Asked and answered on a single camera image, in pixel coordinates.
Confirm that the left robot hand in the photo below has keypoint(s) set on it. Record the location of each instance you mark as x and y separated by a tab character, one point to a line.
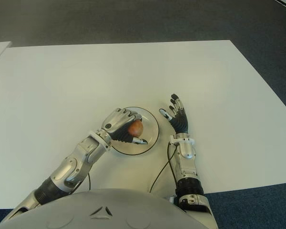
115	119

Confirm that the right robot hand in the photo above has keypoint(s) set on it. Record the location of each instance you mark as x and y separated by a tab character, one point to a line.
181	121

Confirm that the red yellow apple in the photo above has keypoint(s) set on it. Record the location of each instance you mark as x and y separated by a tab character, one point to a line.
136	128

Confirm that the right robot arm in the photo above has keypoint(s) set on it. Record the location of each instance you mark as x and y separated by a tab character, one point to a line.
188	167

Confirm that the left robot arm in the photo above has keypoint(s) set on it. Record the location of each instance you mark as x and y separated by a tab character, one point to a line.
69	167

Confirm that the white plate with black rim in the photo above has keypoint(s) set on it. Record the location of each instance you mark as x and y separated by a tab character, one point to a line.
150	126

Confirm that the grey robot torso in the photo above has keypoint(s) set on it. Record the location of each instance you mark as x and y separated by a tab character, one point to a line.
105	210

